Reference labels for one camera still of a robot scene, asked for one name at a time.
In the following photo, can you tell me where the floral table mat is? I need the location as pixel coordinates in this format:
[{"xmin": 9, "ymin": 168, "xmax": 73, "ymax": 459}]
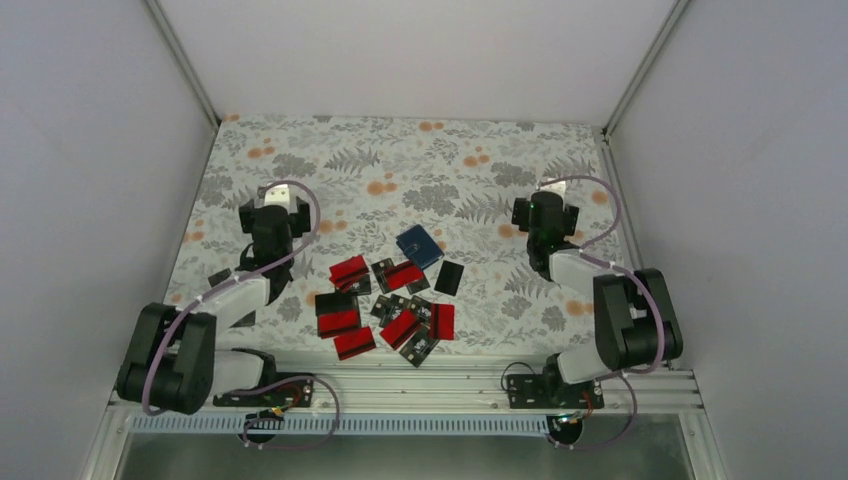
[{"xmin": 165, "ymin": 114, "xmax": 622, "ymax": 356}]

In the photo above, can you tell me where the black vip card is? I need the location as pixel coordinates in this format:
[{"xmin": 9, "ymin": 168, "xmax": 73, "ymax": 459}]
[
  {"xmin": 207, "ymin": 268, "xmax": 232, "ymax": 288},
  {"xmin": 232, "ymin": 311, "xmax": 256, "ymax": 328}
]

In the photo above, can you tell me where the red card top centre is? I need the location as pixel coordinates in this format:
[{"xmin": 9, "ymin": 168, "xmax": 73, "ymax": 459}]
[{"xmin": 371, "ymin": 259, "xmax": 429, "ymax": 294}]

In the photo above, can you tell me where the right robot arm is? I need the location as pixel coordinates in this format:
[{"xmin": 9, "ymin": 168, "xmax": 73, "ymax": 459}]
[{"xmin": 511, "ymin": 190, "xmax": 684, "ymax": 388}]

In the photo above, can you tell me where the black card left pile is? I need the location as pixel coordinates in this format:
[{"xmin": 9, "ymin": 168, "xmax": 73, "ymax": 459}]
[{"xmin": 314, "ymin": 291, "xmax": 359, "ymax": 317}]

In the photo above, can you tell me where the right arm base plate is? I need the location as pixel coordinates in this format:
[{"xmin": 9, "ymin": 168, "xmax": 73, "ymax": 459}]
[{"xmin": 504, "ymin": 374, "xmax": 605, "ymax": 410}]

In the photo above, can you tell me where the red card bottom edge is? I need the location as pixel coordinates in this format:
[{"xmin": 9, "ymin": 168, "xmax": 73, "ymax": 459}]
[{"xmin": 333, "ymin": 327, "xmax": 376, "ymax": 361}]

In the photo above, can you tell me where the red card bottom left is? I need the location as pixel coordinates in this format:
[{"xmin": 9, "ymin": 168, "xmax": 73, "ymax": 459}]
[{"xmin": 317, "ymin": 310, "xmax": 362, "ymax": 339}]

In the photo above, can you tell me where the aluminium frame rail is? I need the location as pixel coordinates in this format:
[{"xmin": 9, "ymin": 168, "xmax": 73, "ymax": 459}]
[{"xmin": 109, "ymin": 360, "xmax": 704, "ymax": 415}]

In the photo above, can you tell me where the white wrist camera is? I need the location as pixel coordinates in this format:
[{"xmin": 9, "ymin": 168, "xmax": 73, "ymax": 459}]
[
  {"xmin": 261, "ymin": 185, "xmax": 295, "ymax": 209},
  {"xmin": 538, "ymin": 181, "xmax": 568, "ymax": 197}
]

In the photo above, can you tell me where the black card apart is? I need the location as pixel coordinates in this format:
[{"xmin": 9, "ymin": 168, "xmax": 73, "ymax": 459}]
[{"xmin": 434, "ymin": 260, "xmax": 465, "ymax": 296}]

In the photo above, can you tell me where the red card right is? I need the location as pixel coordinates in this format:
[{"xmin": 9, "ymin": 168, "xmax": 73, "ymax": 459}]
[{"xmin": 429, "ymin": 303, "xmax": 455, "ymax": 340}]

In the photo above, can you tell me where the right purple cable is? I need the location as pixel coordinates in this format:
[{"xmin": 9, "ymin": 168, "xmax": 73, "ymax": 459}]
[{"xmin": 539, "ymin": 174, "xmax": 666, "ymax": 452}]

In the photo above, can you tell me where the black vip card far left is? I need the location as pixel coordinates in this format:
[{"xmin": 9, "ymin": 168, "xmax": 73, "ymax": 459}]
[{"xmin": 207, "ymin": 268, "xmax": 232, "ymax": 288}]

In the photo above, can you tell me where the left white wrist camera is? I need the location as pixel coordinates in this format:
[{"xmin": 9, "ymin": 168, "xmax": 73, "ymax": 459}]
[{"xmin": 261, "ymin": 185, "xmax": 295, "ymax": 209}]

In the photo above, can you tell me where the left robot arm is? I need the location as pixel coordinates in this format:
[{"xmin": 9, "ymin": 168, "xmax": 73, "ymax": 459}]
[{"xmin": 115, "ymin": 199, "xmax": 314, "ymax": 415}]

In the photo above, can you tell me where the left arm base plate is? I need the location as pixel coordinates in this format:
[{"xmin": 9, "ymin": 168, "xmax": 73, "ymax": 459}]
[{"xmin": 212, "ymin": 372, "xmax": 314, "ymax": 409}]

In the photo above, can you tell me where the red card top left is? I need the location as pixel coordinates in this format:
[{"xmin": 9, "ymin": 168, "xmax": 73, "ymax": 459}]
[{"xmin": 329, "ymin": 255, "xmax": 369, "ymax": 291}]

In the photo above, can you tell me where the black logo chip card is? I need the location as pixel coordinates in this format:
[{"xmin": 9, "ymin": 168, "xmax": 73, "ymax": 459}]
[{"xmin": 370, "ymin": 294, "xmax": 409, "ymax": 328}]

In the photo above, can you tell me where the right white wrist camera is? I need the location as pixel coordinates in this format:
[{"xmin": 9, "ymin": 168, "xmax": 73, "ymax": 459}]
[{"xmin": 538, "ymin": 181, "xmax": 568, "ymax": 197}]

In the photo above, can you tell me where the blue leather card holder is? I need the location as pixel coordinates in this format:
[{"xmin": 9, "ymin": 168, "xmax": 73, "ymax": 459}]
[{"xmin": 396, "ymin": 224, "xmax": 444, "ymax": 270}]

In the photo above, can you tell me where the black membership card 833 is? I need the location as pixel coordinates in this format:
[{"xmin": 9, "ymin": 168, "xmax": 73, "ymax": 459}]
[{"xmin": 399, "ymin": 325, "xmax": 439, "ymax": 368}]

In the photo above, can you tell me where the red card pile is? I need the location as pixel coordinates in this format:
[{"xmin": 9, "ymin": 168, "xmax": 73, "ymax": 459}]
[{"xmin": 379, "ymin": 309, "xmax": 420, "ymax": 350}]

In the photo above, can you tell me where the white slotted cable duct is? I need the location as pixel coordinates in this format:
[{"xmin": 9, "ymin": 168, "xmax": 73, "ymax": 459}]
[{"xmin": 129, "ymin": 412, "xmax": 548, "ymax": 437}]

